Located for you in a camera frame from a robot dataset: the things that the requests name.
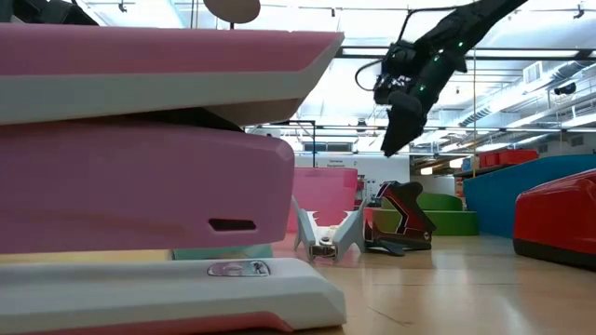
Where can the blue plastic bin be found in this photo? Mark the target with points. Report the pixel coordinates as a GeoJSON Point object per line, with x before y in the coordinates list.
{"type": "Point", "coordinates": [493, 200]}

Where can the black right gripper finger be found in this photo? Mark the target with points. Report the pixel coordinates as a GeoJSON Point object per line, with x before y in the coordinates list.
{"type": "Point", "coordinates": [400, 132]}

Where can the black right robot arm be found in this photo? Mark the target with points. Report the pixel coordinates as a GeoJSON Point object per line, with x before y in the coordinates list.
{"type": "Point", "coordinates": [475, 18]}

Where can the red stapler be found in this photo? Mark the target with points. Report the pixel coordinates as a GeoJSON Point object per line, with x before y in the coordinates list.
{"type": "Point", "coordinates": [559, 214]}

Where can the red storage boxes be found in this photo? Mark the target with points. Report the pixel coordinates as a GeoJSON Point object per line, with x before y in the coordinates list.
{"type": "Point", "coordinates": [507, 158]}

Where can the pink and white stapler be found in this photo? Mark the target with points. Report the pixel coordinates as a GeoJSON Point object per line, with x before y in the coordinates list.
{"type": "Point", "coordinates": [139, 186]}

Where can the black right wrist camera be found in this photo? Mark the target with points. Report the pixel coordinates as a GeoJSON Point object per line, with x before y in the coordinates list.
{"type": "Point", "coordinates": [396, 65]}

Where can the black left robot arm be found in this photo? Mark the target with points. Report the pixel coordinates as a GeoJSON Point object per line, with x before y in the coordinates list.
{"type": "Point", "coordinates": [46, 11]}

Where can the pink translucent plastic bin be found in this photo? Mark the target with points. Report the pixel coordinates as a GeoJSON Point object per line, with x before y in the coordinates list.
{"type": "Point", "coordinates": [323, 195]}

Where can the black overhead frame bar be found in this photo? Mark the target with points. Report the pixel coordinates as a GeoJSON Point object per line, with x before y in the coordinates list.
{"type": "Point", "coordinates": [354, 53]}

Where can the large green tape roll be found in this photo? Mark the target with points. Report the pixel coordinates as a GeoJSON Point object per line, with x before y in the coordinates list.
{"type": "Point", "coordinates": [451, 223]}

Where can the black staple remover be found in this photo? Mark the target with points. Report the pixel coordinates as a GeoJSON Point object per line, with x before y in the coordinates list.
{"type": "Point", "coordinates": [405, 209]}

